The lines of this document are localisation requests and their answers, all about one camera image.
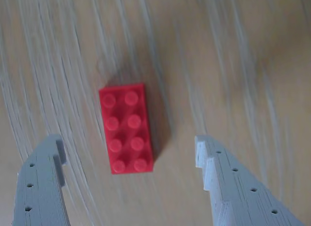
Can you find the red lego brick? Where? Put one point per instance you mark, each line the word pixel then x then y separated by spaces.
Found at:
pixel 127 128

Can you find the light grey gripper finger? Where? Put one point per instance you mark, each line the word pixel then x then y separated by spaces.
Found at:
pixel 233 187
pixel 41 187

